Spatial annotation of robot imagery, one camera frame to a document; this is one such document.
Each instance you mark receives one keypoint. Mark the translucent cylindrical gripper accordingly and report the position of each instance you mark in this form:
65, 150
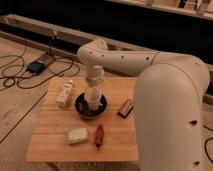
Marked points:
91, 86

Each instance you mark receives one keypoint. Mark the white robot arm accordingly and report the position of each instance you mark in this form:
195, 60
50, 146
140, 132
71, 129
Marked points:
167, 100

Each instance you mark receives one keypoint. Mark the white cup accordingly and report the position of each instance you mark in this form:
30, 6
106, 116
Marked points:
93, 104

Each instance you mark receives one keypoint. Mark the black bowl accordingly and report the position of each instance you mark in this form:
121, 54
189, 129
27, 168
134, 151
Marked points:
83, 109

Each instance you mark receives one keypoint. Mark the white plastic bottle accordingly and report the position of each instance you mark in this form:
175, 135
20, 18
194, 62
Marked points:
64, 95

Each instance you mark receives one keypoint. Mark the red snack bar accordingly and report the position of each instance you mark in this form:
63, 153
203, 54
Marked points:
125, 108

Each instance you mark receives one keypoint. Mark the white sponge block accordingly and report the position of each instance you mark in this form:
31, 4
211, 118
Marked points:
77, 135

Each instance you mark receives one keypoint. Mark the dark red oblong object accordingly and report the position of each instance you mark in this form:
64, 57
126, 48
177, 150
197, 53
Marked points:
99, 136

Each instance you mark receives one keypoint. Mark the wooden table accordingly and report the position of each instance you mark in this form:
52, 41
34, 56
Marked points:
49, 137

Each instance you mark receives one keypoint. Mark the blue power adapter box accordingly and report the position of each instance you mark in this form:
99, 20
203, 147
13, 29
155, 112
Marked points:
35, 67

